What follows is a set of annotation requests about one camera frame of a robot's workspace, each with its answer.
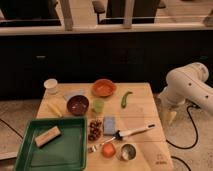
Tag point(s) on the blue sponge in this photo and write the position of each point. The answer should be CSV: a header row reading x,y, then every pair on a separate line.
x,y
109,126

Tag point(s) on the wooden block brush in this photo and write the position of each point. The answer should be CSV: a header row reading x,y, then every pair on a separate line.
x,y
47,136

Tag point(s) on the dark office chair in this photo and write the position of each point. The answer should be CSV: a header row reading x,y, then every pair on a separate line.
x,y
127,11

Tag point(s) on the white cup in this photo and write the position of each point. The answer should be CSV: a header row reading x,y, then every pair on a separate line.
x,y
51,86

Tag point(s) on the green chili pepper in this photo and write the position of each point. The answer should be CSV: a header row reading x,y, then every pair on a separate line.
x,y
124,99

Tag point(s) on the orange bowl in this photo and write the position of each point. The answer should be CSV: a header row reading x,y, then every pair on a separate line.
x,y
103,88

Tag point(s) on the green plastic tray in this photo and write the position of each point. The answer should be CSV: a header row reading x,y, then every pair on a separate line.
x,y
66,152

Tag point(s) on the orange small cup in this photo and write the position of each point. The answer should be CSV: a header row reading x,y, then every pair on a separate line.
x,y
108,150

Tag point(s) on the grey folded cloth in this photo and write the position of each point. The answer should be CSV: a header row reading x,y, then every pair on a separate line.
x,y
73,93

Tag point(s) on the white handled dish brush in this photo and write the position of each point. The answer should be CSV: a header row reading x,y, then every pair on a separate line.
x,y
119,135

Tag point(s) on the purple bowl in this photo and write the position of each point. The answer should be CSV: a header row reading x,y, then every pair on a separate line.
x,y
78,105

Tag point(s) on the bunch of red grapes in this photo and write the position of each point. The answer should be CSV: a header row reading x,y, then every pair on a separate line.
x,y
94,130

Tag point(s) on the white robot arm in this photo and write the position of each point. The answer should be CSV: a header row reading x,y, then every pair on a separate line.
x,y
186,83

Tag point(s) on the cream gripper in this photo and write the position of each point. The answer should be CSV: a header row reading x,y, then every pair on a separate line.
x,y
168,115

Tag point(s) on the small metal bowl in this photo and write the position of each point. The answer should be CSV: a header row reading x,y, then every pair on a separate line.
x,y
128,152

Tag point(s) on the metal fork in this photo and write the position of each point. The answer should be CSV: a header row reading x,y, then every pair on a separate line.
x,y
95,147

